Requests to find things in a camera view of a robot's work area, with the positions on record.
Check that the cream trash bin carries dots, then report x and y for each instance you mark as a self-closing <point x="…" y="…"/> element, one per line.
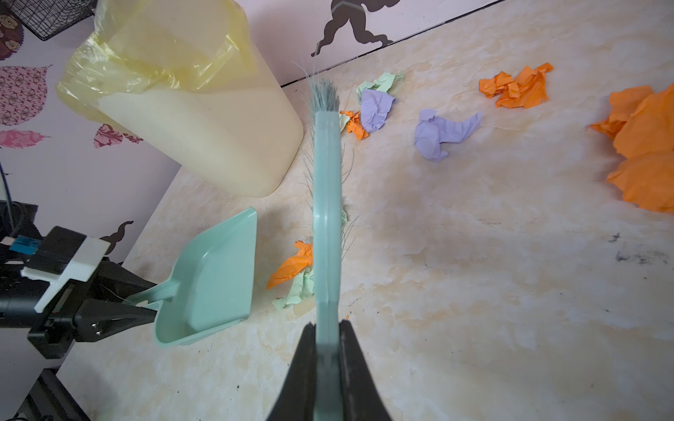
<point x="242" y="139"/>

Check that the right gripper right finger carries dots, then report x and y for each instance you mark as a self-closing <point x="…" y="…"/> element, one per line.
<point x="360" y="399"/>

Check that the green hand brush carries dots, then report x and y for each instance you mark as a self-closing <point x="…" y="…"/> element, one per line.
<point x="327" y="235"/>

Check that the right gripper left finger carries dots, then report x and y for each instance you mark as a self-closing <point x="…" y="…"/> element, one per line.
<point x="296" y="399"/>

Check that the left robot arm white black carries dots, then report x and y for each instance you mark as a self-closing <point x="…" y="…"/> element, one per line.
<point x="17" y="219"/>

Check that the large orange paper scrap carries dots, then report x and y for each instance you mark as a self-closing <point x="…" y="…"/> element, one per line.
<point x="640" y="126"/>

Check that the purple paper scrap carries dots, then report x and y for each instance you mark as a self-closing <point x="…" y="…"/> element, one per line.
<point x="432" y="131"/>

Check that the black wire basket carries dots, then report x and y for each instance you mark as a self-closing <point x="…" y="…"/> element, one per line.
<point x="47" y="18"/>

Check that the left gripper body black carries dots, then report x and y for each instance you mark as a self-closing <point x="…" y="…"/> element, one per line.
<point x="63" y="321"/>

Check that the yellow bin liner bag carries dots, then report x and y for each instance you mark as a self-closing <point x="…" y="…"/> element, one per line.
<point x="191" y="46"/>

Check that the green plastic dustpan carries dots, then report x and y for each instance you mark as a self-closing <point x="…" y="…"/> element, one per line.
<point x="210" y="286"/>

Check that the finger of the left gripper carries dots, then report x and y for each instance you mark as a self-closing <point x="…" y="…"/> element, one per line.
<point x="118" y="283"/>
<point x="97" y="320"/>

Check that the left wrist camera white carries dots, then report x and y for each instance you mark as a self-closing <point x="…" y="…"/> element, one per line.
<point x="62" y="256"/>

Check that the orange green paper scrap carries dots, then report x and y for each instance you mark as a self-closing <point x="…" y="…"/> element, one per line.
<point x="298" y="271"/>

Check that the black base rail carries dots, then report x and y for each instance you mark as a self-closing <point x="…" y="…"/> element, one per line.
<point x="48" y="399"/>

